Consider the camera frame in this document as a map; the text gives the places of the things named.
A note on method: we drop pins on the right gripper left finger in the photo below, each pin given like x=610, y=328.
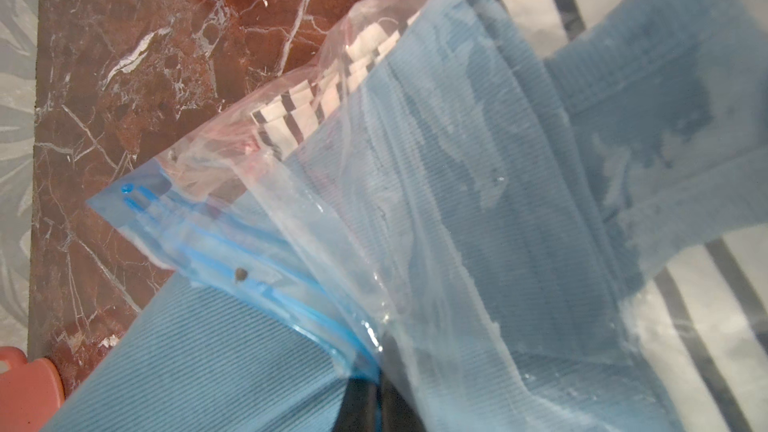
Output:
x=359, y=408

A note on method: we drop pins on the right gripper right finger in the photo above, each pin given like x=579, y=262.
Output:
x=396, y=414

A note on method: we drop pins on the light blue tank top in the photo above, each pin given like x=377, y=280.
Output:
x=420, y=252

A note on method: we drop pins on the clear vacuum storage bag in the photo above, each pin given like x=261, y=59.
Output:
x=480, y=192

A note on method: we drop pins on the black white striped garment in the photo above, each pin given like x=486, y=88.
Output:
x=571, y=242

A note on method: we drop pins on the pink watering can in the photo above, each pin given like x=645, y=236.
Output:
x=31, y=392

